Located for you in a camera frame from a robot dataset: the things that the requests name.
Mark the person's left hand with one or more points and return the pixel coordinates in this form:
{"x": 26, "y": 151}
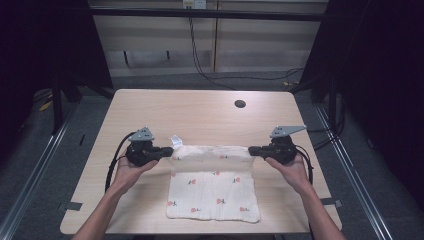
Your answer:
{"x": 131, "y": 175}

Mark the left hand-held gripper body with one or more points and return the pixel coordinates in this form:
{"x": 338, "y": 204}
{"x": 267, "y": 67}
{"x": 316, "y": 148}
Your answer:
{"x": 141, "y": 151}

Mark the black curtain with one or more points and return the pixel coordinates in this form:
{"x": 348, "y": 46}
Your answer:
{"x": 40, "y": 50}
{"x": 383, "y": 83}

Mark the black stand leg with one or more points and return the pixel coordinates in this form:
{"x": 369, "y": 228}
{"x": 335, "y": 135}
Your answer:
{"x": 57, "y": 106}

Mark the grey tape strip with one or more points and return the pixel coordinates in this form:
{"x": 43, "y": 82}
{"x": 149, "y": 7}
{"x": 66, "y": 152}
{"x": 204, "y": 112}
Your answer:
{"x": 73, "y": 206}
{"x": 333, "y": 202}

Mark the yellow floor item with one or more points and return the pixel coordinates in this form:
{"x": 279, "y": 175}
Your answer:
{"x": 45, "y": 106}

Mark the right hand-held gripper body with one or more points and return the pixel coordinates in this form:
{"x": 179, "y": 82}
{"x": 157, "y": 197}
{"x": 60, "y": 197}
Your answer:
{"x": 281, "y": 150}

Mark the black horizontal metal bar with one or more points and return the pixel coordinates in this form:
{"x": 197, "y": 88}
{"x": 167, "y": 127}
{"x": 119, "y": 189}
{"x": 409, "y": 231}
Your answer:
{"x": 206, "y": 14}

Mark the white wall socket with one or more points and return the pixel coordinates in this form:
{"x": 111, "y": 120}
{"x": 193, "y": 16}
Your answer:
{"x": 194, "y": 4}

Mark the metal floor rail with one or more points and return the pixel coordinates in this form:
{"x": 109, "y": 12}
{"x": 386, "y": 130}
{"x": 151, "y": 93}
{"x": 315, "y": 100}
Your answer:
{"x": 353, "y": 173}
{"x": 33, "y": 173}

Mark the person's right hand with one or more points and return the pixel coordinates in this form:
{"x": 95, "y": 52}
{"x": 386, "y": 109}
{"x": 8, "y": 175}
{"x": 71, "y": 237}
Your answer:
{"x": 293, "y": 173}

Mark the cream cloth with red print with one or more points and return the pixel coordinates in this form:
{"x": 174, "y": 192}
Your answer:
{"x": 213, "y": 190}

